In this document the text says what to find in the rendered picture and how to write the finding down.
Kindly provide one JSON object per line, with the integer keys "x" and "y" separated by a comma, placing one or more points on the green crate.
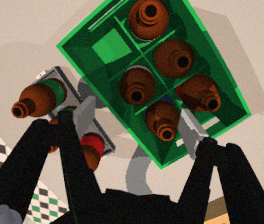
{"x": 99, "y": 52}

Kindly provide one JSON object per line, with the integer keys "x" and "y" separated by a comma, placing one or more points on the dark grey tray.
{"x": 71, "y": 99}

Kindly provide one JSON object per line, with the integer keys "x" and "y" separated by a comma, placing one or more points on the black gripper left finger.
{"x": 20, "y": 172}

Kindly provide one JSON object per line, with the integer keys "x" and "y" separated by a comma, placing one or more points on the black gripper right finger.
{"x": 243, "y": 193}

